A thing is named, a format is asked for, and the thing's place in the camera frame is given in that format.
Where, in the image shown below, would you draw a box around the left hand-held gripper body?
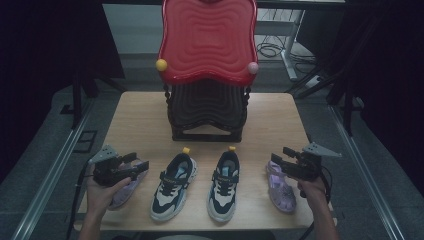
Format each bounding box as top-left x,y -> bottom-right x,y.
89,144 -> 133,188

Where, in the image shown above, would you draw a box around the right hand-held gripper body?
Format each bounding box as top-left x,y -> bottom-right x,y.
287,142 -> 343,183

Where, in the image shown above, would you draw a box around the purple sandal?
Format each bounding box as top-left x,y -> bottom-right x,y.
108,159 -> 149,210
265,159 -> 298,214

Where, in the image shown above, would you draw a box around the navy and white sneaker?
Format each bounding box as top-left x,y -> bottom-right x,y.
149,146 -> 198,223
206,145 -> 241,224

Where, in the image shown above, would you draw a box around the red and black shoe rack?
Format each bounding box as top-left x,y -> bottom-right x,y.
155,0 -> 260,144

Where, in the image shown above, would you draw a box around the person's right hand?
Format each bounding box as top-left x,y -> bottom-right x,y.
297,176 -> 329,203

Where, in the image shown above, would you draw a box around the person's left hand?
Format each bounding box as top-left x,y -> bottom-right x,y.
85,166 -> 133,214

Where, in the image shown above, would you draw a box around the black stand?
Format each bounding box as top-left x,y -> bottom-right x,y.
59,66 -> 126,129
284,63 -> 354,136

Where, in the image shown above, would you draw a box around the white power strip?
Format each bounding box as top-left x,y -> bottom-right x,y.
304,75 -> 324,89

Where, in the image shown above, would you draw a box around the black curtain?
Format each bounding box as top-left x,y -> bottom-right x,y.
0,0 -> 126,174
296,0 -> 424,198

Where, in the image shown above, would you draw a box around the white desk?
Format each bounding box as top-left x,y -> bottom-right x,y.
254,0 -> 346,82

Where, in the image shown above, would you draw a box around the left hand-held gripper cable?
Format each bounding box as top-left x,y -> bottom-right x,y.
65,161 -> 93,240

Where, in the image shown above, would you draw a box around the hand-held gripper cable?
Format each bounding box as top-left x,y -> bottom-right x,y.
298,165 -> 333,240
65,161 -> 93,240

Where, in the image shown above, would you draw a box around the right hand-held gripper cable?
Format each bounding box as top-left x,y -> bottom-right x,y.
298,165 -> 333,240

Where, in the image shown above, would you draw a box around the black floor frame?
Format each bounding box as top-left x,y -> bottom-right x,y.
73,129 -> 98,154

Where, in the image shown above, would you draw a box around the metal floor rail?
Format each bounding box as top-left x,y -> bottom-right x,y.
328,104 -> 406,240
11,99 -> 94,240

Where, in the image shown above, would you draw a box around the black floor cables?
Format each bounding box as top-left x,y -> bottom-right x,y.
256,33 -> 316,66

